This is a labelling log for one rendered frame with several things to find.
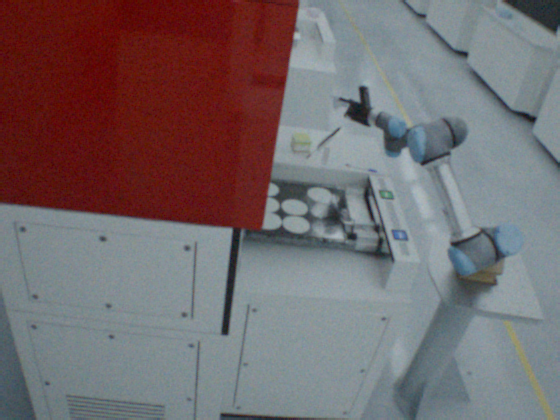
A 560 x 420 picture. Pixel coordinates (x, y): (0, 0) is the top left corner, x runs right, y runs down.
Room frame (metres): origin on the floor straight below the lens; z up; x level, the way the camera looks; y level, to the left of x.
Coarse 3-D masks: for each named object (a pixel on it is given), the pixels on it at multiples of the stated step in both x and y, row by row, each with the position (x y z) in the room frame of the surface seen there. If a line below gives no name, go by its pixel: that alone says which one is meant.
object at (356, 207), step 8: (344, 192) 1.91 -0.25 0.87; (344, 200) 1.88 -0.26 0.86; (352, 200) 1.85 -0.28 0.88; (360, 200) 1.86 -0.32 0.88; (352, 208) 1.79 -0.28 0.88; (360, 208) 1.81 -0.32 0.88; (352, 216) 1.74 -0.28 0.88; (360, 216) 1.75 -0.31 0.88; (368, 216) 1.76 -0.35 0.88; (360, 248) 1.57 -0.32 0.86; (368, 248) 1.57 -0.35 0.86
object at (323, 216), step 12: (288, 192) 1.80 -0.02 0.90; (300, 192) 1.81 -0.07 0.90; (312, 204) 1.74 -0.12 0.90; (324, 204) 1.76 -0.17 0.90; (336, 204) 1.77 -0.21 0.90; (288, 216) 1.63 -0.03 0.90; (300, 216) 1.65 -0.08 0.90; (312, 216) 1.66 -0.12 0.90; (324, 216) 1.68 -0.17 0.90; (336, 216) 1.69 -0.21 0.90; (276, 228) 1.55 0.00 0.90; (312, 228) 1.59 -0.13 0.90; (324, 228) 1.60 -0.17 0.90; (336, 228) 1.61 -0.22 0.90
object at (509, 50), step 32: (512, 0) 7.05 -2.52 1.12; (544, 0) 6.29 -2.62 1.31; (480, 32) 7.21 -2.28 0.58; (512, 32) 6.33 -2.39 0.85; (544, 32) 6.05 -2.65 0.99; (480, 64) 6.91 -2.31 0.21; (512, 64) 6.08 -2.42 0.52; (544, 64) 5.76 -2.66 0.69; (512, 96) 5.83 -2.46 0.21; (544, 96) 5.70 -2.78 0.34
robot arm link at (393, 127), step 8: (384, 112) 2.00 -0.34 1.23; (376, 120) 1.98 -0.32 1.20; (384, 120) 1.96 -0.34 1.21; (392, 120) 1.94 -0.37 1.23; (400, 120) 1.94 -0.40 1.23; (384, 128) 1.95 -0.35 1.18; (392, 128) 1.92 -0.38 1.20; (400, 128) 1.92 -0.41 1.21; (384, 136) 1.96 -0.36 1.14; (392, 136) 1.94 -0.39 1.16; (400, 136) 1.93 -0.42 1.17
